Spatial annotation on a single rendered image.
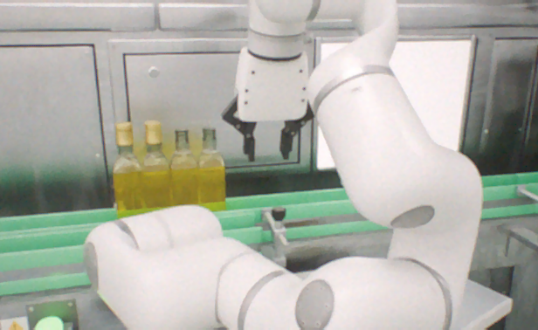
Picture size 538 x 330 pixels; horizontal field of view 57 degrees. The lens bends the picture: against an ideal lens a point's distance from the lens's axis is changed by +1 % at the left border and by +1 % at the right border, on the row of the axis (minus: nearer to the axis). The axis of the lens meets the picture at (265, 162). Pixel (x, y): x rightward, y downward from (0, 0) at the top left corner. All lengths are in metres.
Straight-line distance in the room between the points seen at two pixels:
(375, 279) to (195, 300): 0.19
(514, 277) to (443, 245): 1.27
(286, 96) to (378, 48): 0.24
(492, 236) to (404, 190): 0.96
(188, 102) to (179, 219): 0.56
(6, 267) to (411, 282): 0.75
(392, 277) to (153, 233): 0.30
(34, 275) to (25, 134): 0.36
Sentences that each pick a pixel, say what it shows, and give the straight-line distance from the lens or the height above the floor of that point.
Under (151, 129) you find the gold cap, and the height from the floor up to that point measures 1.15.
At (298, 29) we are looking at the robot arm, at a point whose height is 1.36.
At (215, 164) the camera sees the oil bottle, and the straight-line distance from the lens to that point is 1.03.
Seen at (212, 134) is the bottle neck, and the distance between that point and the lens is 1.02.
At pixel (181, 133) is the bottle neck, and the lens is 1.02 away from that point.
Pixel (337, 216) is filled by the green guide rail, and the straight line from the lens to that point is 1.14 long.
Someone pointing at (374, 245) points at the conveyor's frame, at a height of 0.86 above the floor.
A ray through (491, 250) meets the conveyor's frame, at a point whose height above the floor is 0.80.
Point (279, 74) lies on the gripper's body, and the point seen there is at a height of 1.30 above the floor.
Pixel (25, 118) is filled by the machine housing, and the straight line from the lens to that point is 1.22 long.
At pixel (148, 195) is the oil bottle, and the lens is 1.04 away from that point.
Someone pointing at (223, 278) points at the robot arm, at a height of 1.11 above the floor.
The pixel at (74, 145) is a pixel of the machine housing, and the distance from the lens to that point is 1.21.
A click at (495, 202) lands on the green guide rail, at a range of 1.34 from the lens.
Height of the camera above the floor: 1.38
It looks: 17 degrees down
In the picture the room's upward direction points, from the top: straight up
